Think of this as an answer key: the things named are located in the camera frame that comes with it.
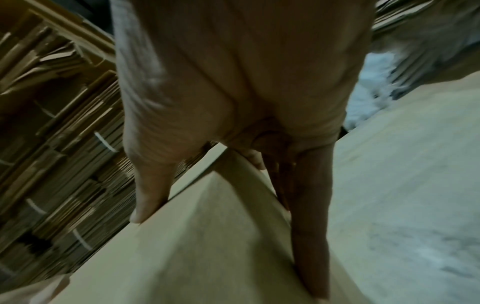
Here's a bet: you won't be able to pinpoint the person's right hand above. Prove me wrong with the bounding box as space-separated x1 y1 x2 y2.
109 0 378 301

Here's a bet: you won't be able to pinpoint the person's left hand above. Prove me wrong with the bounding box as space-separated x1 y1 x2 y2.
0 274 73 304

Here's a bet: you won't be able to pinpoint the brown cardboard box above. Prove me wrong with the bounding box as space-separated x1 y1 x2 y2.
46 144 372 304

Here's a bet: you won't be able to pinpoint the stacks of flat cardboard bundles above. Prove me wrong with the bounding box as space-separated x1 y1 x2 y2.
0 0 230 293

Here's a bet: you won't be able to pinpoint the white plastic sack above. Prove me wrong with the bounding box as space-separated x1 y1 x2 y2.
342 50 408 133

